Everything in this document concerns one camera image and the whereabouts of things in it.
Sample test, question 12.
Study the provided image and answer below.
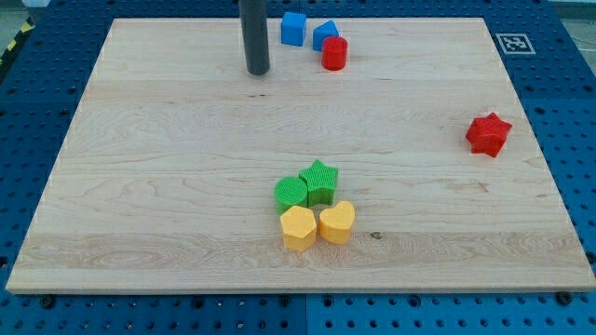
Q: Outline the green star block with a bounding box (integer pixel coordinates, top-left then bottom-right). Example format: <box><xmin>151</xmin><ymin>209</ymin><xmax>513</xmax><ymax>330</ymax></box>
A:
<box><xmin>299</xmin><ymin>159</ymin><xmax>339</xmax><ymax>207</ymax></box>

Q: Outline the red star block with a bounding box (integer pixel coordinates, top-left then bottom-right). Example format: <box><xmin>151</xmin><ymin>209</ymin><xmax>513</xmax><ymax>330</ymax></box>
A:
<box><xmin>466</xmin><ymin>113</ymin><xmax>513</xmax><ymax>157</ymax></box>

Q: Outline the green cylinder block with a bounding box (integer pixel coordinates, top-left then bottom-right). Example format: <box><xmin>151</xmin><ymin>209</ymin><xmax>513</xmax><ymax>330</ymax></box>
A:
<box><xmin>274</xmin><ymin>177</ymin><xmax>308</xmax><ymax>215</ymax></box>

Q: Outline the yellow hexagon block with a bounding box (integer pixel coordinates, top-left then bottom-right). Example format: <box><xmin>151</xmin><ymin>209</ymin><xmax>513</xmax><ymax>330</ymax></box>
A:
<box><xmin>280</xmin><ymin>206</ymin><xmax>318</xmax><ymax>252</ymax></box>

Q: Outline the yellow heart block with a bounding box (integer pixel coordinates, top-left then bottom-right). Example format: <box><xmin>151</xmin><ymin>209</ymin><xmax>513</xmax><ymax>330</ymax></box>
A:
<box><xmin>318</xmin><ymin>201</ymin><xmax>356</xmax><ymax>245</ymax></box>

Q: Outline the red cylinder block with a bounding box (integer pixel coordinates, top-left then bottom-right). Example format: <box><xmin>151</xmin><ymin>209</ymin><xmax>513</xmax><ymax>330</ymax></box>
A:
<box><xmin>321</xmin><ymin>36</ymin><xmax>348</xmax><ymax>71</ymax></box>

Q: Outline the light wooden board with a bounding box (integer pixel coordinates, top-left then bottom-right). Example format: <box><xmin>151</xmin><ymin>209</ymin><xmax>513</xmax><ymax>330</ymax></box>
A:
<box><xmin>7</xmin><ymin>18</ymin><xmax>595</xmax><ymax>295</ymax></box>

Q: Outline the blue triangle block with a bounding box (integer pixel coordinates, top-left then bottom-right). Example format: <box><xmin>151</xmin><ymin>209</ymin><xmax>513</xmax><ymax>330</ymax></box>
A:
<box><xmin>312</xmin><ymin>20</ymin><xmax>339</xmax><ymax>52</ymax></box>

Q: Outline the blue cube block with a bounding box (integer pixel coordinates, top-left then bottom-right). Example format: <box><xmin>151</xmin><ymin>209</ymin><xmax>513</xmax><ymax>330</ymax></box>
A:
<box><xmin>280</xmin><ymin>12</ymin><xmax>306</xmax><ymax>47</ymax></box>

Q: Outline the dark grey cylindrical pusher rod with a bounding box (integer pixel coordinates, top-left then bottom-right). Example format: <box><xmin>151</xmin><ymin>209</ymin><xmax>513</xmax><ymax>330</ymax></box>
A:
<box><xmin>238</xmin><ymin>0</ymin><xmax>270</xmax><ymax>75</ymax></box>

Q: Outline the white fiducial marker tag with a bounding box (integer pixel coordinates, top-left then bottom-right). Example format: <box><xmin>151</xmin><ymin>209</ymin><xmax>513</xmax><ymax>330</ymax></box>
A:
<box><xmin>495</xmin><ymin>33</ymin><xmax>535</xmax><ymax>55</ymax></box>

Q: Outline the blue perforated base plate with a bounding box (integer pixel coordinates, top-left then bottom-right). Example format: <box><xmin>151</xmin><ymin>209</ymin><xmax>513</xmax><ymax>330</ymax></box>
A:
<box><xmin>1</xmin><ymin>0</ymin><xmax>595</xmax><ymax>334</ymax></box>

